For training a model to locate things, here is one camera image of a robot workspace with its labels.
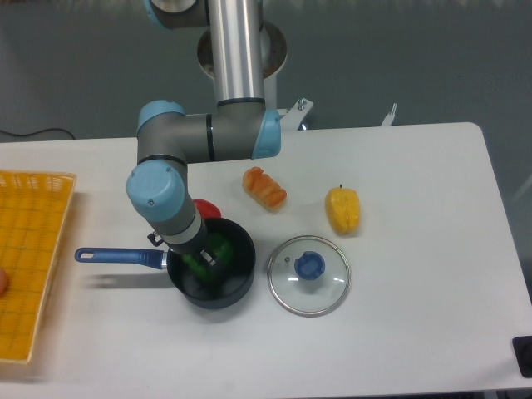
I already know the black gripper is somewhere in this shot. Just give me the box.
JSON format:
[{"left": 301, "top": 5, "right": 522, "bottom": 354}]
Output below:
[{"left": 147, "top": 226, "right": 219, "bottom": 266}]

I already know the green bell pepper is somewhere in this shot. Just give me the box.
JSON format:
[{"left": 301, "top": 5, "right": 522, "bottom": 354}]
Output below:
[{"left": 181, "top": 233, "right": 234, "bottom": 284}]

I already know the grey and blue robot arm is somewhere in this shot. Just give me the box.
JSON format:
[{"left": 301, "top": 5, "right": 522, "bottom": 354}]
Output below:
[{"left": 126, "top": 1, "right": 281, "bottom": 266}]

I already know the red bell pepper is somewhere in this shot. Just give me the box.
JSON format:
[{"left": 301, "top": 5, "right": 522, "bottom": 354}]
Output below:
[{"left": 193, "top": 199, "right": 222, "bottom": 219}]

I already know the orange bell pepper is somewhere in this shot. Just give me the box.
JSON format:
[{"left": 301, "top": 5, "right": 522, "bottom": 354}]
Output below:
[{"left": 242, "top": 166, "right": 288, "bottom": 213}]

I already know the glass lid with blue knob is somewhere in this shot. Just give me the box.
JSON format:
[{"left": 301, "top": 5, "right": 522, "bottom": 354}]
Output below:
[{"left": 267, "top": 235, "right": 352, "bottom": 318}]

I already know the yellow bell pepper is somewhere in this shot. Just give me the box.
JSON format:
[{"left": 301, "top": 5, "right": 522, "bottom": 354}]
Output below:
[{"left": 325, "top": 185, "right": 361, "bottom": 235}]

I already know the yellow woven basket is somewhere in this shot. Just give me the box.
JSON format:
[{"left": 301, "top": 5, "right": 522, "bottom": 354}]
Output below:
[{"left": 1, "top": 170, "right": 76, "bottom": 364}]

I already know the dark pot with blue handle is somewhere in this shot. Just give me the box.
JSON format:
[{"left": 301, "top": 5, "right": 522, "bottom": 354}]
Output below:
[{"left": 75, "top": 218, "right": 256, "bottom": 309}]

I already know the white metal mounting bracket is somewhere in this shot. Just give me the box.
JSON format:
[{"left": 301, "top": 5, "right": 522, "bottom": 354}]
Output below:
[{"left": 278, "top": 98, "right": 314, "bottom": 132}]

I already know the black cable on floor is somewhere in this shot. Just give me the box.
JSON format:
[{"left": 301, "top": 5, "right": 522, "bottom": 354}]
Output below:
[{"left": 0, "top": 127, "right": 76, "bottom": 140}]

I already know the white bracket at table edge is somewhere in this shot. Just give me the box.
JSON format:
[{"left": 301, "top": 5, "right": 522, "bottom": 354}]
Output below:
[{"left": 381, "top": 103, "right": 397, "bottom": 127}]

